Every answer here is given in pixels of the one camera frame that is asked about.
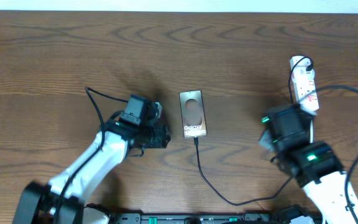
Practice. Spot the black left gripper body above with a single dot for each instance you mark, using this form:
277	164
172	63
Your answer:
154	137

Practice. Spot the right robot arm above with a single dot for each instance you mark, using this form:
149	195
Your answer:
314	165

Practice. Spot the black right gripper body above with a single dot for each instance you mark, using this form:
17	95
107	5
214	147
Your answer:
268	145

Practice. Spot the white USB charger plug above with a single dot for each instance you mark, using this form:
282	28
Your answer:
306	72

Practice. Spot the white power strip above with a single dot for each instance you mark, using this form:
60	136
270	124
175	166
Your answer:
304	89

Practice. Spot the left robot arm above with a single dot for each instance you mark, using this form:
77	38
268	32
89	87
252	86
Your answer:
138	126

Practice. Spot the rose gold Galaxy smartphone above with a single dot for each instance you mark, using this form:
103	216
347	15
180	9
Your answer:
192	114

